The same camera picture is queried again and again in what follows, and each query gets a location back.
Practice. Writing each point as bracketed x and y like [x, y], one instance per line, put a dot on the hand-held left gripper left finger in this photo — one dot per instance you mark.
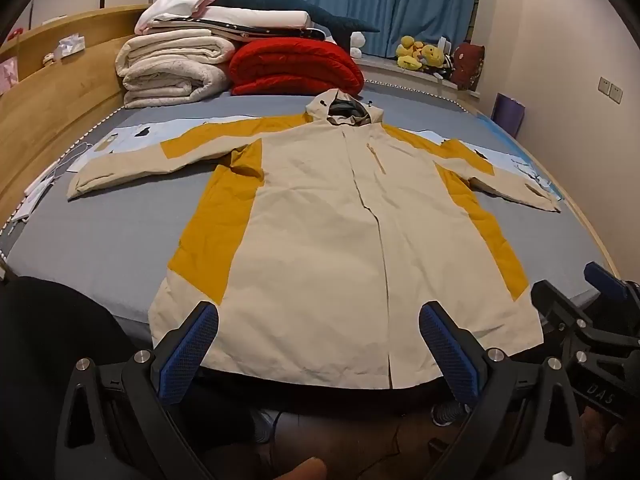
[187, 347]

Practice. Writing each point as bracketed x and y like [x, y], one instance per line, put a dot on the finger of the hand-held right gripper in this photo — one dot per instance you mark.
[562, 312]
[607, 280]

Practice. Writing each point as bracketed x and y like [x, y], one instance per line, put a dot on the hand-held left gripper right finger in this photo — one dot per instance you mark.
[447, 345]

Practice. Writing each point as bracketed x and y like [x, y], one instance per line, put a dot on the beige and yellow hooded jacket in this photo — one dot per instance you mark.
[320, 240]

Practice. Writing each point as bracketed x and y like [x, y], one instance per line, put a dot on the person's right hand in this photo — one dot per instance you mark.
[607, 442]

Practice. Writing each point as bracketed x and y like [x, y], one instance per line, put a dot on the person's left hand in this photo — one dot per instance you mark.
[302, 469]

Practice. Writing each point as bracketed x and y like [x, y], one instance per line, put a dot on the grey sneaker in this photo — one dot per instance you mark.
[447, 412]
[261, 425]

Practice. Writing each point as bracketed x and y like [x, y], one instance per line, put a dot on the purple bag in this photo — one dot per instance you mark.
[508, 115]

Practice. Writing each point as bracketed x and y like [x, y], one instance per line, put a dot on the light blue printed sheet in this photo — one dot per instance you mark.
[135, 137]

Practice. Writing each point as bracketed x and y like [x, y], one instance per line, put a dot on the dark red cushion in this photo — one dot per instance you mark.
[467, 66]

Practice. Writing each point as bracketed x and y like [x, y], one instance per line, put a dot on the folded white quilt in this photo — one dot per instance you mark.
[170, 67]

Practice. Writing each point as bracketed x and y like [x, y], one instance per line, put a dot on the wooden headboard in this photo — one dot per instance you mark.
[55, 95]

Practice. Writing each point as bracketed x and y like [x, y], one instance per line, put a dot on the yellow plush toys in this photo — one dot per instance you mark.
[417, 52]

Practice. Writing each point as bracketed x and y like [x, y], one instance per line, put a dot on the folded red quilt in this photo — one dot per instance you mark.
[295, 67]

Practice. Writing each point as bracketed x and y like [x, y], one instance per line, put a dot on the small white plush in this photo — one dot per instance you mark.
[356, 44]

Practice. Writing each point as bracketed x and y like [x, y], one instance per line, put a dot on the tissue pack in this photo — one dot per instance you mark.
[70, 45]

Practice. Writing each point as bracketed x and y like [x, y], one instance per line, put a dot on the black and white folded blanket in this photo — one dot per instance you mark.
[260, 30]

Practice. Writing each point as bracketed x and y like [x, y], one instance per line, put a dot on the folded white bedding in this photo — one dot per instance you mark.
[245, 16]

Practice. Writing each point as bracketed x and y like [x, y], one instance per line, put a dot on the blue curtain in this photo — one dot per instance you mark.
[385, 0]

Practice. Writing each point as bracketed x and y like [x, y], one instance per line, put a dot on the dark blue shark plush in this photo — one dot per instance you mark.
[295, 5]

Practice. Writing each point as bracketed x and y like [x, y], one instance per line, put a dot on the wall switch plate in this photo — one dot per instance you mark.
[610, 89]

